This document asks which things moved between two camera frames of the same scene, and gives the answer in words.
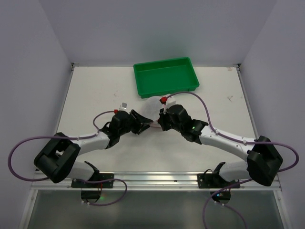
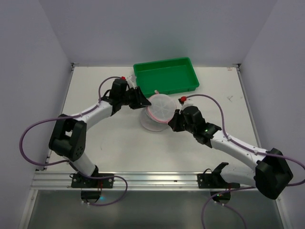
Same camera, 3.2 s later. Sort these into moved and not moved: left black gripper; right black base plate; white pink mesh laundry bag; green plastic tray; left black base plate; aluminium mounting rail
Moved: left black gripper; white pink mesh laundry bag
Not moved: right black base plate; green plastic tray; aluminium mounting rail; left black base plate
